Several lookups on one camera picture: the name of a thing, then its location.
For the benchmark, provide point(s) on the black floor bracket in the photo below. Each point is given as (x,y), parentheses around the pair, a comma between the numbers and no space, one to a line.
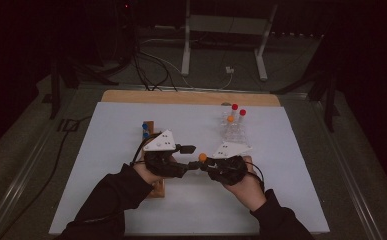
(69,125)

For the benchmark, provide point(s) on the grey metal desk frame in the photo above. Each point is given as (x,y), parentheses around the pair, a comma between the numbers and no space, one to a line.
(186,50)

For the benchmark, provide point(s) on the blue-capped test tube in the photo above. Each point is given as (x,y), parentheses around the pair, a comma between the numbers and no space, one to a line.
(146,135)
(145,126)

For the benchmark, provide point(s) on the person's right hand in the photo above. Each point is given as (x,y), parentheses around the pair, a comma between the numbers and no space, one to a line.
(251,193)

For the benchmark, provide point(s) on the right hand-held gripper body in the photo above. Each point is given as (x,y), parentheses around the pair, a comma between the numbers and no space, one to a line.
(229,168)

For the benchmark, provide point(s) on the aluminium frame rail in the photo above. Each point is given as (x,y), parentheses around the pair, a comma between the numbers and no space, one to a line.
(194,89)
(344,173)
(24,170)

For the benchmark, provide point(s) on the wooden test tube rack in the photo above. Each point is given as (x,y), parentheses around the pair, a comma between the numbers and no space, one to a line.
(157,190)

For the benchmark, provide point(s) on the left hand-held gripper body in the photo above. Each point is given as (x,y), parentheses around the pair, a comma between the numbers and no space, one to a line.
(162,163)

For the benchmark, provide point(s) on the clear acrylic test tube rack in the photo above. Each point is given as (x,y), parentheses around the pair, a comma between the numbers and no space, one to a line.
(236,135)

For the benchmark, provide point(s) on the orange-capped test tube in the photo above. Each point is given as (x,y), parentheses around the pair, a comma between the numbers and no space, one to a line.
(230,118)
(202,157)

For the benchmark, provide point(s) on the black tripod stand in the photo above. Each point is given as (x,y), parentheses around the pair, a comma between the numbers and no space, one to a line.
(55,93)
(330,106)

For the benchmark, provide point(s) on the red-capped test tube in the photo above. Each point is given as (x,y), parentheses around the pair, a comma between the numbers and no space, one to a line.
(242,112)
(235,106)

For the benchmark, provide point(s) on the white plug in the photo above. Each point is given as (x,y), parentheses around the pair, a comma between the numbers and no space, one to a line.
(229,70)

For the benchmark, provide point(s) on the person's left hand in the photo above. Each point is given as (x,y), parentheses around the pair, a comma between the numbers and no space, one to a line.
(147,176)

